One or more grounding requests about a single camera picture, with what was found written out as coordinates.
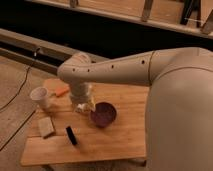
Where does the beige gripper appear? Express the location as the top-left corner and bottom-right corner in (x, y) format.
(69, 83), (95, 113)

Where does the grey metal rail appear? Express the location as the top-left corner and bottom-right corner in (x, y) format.
(0, 27), (109, 75)

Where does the purple bowl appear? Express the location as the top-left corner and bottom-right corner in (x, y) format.
(90, 102), (117, 128)

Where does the white paper cup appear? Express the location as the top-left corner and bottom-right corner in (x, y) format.
(30, 87), (50, 109)

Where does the black eraser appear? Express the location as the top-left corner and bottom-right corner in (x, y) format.
(66, 126), (77, 145)

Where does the black cable on floor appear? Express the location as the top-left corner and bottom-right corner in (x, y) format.
(0, 47), (43, 112)

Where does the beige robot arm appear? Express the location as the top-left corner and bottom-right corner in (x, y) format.
(57, 47), (213, 171)

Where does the orange handled brush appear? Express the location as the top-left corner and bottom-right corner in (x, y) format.
(50, 87), (69, 97)

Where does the beige sponge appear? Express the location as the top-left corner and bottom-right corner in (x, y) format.
(38, 117), (55, 138)

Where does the wooden table board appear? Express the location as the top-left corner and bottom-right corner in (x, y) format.
(21, 84), (148, 166)

